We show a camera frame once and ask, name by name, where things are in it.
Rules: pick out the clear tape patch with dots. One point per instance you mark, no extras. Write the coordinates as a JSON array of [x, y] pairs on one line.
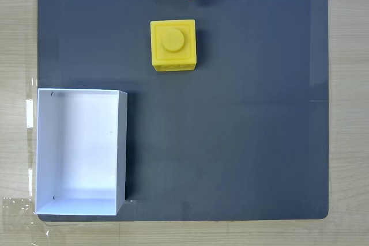
[[17, 208]]

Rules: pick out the dark grey table mat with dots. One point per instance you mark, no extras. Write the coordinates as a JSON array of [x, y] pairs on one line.
[[230, 128]]

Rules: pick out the clear tape strip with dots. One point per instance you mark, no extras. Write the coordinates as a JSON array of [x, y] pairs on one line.
[[29, 110]]

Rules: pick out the white open cardboard box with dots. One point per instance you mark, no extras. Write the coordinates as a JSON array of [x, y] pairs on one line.
[[83, 153]]

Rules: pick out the yellow toy block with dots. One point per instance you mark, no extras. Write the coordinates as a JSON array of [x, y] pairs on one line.
[[173, 44]]

